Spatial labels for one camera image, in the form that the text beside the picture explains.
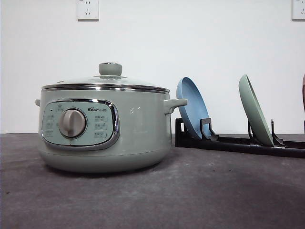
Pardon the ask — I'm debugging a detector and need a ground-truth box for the glass lid green knob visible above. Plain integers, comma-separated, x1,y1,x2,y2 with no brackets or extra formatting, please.
41,62,170,93

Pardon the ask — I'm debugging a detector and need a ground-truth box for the green plate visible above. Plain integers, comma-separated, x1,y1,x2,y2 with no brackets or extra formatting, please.
239,75,274,146

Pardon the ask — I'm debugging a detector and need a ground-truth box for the black plate rack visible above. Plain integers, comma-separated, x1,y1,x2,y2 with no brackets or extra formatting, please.
175,118,305,158

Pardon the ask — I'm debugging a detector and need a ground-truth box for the blue plate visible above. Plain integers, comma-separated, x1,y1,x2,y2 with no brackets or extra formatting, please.
176,77,212,139

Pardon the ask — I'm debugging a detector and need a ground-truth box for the green electric steamer pot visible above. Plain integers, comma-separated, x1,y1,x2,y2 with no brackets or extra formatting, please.
35,91,188,173

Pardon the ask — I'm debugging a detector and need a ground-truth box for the white wall socket left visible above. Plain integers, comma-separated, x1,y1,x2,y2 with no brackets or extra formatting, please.
76,0,100,22

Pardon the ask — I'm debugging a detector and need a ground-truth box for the white wall socket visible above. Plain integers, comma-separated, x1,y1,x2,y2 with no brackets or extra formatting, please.
76,0,100,22
290,0,305,23

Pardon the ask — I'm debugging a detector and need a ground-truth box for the white wall socket right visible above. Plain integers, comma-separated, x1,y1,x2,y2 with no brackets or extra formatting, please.
290,0,305,23

